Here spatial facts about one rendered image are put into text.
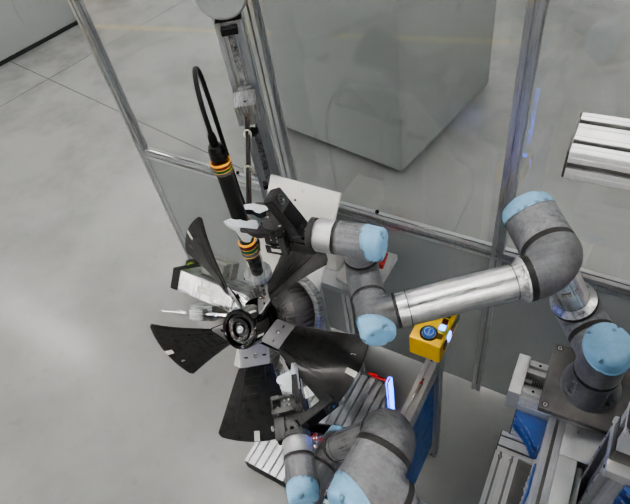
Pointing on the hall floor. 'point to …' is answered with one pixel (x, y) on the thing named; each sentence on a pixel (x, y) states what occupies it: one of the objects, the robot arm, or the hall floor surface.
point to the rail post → (436, 411)
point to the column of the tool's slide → (252, 88)
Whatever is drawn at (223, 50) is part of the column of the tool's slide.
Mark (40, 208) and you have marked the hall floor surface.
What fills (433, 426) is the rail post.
